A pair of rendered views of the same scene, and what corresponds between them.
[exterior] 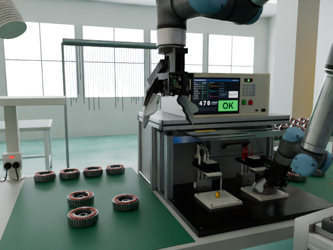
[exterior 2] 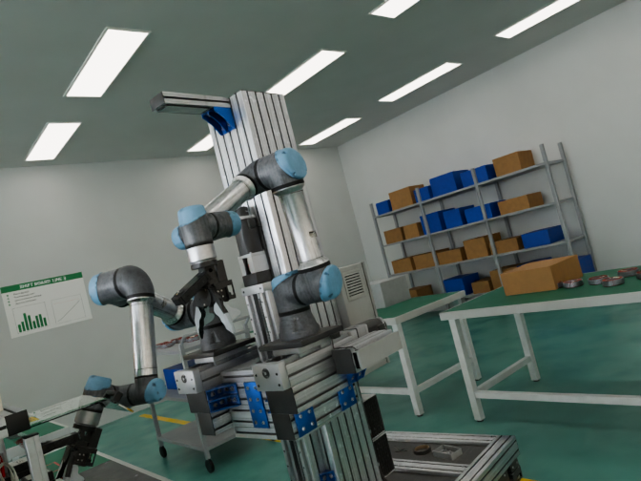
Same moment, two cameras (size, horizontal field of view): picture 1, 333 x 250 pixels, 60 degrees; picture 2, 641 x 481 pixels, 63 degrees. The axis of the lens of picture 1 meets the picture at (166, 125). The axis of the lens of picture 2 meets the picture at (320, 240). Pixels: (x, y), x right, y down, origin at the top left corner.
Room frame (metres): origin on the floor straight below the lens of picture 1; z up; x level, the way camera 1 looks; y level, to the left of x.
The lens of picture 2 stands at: (0.94, 1.41, 1.28)
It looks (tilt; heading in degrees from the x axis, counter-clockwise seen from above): 2 degrees up; 249
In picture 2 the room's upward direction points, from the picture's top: 14 degrees counter-clockwise
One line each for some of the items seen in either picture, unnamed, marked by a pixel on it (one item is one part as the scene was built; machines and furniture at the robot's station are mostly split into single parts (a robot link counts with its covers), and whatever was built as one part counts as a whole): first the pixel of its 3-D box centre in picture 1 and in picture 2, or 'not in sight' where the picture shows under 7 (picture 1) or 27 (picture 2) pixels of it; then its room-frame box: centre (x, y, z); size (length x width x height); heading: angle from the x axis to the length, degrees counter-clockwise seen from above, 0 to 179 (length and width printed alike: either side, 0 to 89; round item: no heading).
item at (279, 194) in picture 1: (263, 191); not in sight; (1.28, -0.45, 0.78); 0.15 x 0.15 x 0.01; 20
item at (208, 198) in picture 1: (217, 198); not in sight; (1.20, -0.22, 0.78); 0.15 x 0.15 x 0.01; 20
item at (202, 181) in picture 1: (202, 183); not in sight; (1.33, -0.17, 0.80); 0.07 x 0.05 x 0.06; 110
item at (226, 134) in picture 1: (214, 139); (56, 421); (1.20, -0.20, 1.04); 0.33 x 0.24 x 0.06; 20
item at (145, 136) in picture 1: (146, 152); not in sight; (1.50, 0.11, 0.91); 0.28 x 0.03 x 0.32; 20
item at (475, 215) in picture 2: not in sight; (485, 211); (-3.88, -4.62, 1.38); 0.42 x 0.42 x 0.20; 18
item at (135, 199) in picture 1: (125, 202); not in sight; (1.18, 0.17, 0.77); 0.11 x 0.11 x 0.04
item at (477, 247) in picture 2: not in sight; (483, 245); (-3.82, -4.81, 0.92); 0.40 x 0.36 x 0.27; 18
